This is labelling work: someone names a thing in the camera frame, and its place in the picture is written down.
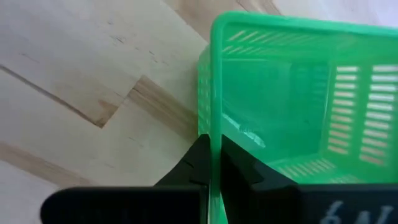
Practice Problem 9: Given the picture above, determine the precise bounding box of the green plastic basket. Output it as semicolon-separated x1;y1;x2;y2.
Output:
197;11;398;224

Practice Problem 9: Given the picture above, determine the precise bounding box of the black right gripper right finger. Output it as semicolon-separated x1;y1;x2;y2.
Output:
221;135;398;224

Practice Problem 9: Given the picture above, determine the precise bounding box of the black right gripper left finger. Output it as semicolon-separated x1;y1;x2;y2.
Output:
40;133;213;224

